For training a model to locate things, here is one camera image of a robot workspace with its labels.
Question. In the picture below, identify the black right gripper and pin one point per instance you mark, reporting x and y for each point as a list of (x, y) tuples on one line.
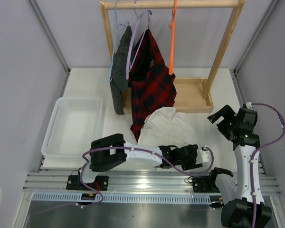
[(227, 112)]

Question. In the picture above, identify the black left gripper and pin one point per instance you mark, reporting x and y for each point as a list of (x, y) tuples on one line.
[(192, 165)]

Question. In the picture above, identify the white pleated skirt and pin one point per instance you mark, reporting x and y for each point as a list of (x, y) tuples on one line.
[(166, 126)]

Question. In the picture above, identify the orange hanger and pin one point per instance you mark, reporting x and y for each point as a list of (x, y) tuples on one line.
[(172, 42)]

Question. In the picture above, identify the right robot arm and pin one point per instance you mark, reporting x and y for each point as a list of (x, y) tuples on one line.
[(243, 203)]

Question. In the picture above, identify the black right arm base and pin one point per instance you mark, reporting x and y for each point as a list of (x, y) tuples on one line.
[(203, 184)]

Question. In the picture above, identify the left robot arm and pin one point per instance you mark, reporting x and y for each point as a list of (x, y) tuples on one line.
[(112, 151)]

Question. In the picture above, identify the light blue hanger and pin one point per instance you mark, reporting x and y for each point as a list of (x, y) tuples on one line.
[(117, 25)]

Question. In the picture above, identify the wooden clothes rack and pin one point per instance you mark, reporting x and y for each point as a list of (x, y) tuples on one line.
[(193, 93)]

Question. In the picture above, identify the red black plaid garment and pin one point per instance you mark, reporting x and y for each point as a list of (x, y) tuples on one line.
[(151, 84)]

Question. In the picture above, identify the dark grey dotted garment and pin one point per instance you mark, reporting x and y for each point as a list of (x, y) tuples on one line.
[(119, 83)]

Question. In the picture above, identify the white plastic basket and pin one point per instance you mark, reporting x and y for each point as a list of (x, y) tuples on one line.
[(75, 122)]

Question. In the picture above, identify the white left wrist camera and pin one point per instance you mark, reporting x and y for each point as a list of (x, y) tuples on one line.
[(204, 156)]

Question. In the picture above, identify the aluminium mounting rail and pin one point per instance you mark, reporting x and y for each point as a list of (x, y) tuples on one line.
[(128, 182)]

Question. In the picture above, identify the slotted cable duct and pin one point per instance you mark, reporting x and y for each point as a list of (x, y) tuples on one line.
[(122, 198)]

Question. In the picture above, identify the aluminium frame post right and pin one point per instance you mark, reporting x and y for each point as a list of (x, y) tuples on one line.
[(257, 34)]

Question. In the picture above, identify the aluminium frame post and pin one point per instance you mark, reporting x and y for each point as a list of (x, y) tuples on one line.
[(257, 34), (45, 27)]

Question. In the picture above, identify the aluminium frame post left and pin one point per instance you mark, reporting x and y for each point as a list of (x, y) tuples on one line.
[(45, 27)]

